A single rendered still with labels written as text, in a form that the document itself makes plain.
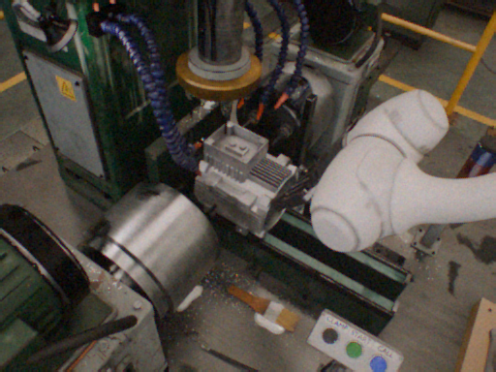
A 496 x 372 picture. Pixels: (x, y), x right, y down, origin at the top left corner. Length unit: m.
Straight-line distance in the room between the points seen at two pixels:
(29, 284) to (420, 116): 0.58
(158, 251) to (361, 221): 0.41
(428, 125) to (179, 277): 0.52
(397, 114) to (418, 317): 0.71
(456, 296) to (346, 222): 0.83
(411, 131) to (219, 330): 0.70
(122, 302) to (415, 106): 0.56
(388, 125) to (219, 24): 0.37
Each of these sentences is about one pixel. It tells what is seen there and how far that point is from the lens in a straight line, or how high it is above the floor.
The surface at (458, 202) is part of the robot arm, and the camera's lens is 0.55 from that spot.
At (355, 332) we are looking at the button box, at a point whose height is 1.08.
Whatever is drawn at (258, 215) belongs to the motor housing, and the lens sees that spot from 0.98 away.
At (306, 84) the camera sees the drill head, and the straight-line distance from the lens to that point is 1.20.
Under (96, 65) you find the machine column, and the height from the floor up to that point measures 1.35.
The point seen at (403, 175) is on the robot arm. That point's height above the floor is 1.45.
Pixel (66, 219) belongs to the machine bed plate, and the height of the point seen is 0.80.
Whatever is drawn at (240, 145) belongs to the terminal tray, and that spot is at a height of 1.13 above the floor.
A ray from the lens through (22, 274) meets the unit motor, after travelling 0.60.
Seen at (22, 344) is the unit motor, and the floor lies 1.31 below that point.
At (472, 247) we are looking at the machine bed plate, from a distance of 1.45.
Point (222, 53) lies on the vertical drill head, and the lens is 0.84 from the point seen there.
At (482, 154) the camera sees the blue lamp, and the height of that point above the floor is 1.20.
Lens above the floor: 1.81
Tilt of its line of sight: 48 degrees down
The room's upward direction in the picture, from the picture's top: 6 degrees clockwise
